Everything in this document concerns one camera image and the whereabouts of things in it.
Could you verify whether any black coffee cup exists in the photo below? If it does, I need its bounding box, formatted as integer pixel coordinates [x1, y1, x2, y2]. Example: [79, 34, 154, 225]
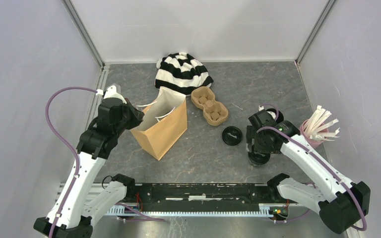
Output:
[268, 108, 284, 123]
[248, 152, 270, 167]

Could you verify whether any brown paper bag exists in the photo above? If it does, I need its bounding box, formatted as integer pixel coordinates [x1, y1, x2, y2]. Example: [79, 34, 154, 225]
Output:
[130, 86, 188, 161]

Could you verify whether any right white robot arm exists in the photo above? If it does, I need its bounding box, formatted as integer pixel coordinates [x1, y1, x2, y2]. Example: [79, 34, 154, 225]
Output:
[246, 109, 371, 234]

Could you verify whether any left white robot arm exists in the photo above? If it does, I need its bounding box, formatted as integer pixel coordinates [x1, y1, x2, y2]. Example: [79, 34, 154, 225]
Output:
[33, 98, 144, 238]

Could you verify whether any pink straw holder cup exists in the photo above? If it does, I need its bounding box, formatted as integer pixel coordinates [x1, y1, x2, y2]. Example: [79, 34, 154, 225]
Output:
[299, 119, 328, 148]

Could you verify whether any white wrapped straws bundle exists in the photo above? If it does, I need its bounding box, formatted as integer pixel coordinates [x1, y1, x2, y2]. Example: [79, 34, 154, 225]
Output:
[305, 105, 340, 141]

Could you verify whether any remaining cardboard carrier stack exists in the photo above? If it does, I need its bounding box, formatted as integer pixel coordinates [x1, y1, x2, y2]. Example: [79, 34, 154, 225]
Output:
[190, 86, 229, 126]

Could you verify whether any black white striped cloth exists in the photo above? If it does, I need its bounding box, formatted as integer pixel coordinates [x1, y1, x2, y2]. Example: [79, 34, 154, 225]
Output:
[154, 52, 214, 96]

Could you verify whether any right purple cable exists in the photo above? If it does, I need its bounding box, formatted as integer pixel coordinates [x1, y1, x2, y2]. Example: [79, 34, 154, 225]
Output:
[256, 104, 368, 232]

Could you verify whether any purple cable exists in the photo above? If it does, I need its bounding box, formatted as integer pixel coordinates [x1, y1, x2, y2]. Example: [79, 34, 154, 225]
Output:
[256, 104, 368, 232]
[45, 86, 99, 238]

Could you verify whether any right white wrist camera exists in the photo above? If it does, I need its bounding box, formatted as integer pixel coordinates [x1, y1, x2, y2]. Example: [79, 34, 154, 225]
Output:
[258, 106, 276, 119]

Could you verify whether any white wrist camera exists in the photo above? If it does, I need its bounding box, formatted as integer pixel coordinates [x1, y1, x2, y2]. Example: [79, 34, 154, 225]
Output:
[95, 84, 127, 106]
[258, 106, 276, 119]

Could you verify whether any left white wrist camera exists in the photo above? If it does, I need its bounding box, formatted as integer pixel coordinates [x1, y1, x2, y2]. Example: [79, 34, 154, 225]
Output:
[95, 84, 127, 106]

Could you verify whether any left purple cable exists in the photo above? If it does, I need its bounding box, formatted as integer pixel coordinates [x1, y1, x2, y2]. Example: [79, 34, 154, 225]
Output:
[45, 86, 99, 238]

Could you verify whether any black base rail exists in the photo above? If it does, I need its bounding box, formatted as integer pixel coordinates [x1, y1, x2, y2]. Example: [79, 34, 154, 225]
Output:
[120, 183, 292, 212]

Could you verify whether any left aluminium frame post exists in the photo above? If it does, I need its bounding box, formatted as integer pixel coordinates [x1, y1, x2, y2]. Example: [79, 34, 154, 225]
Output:
[62, 0, 105, 68]

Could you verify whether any aluminium frame post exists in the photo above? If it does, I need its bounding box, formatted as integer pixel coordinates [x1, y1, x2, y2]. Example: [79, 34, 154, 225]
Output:
[295, 0, 337, 67]
[62, 0, 105, 68]

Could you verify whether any right aluminium frame post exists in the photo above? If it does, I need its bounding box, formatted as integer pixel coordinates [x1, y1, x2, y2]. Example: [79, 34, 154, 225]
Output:
[295, 0, 337, 67]

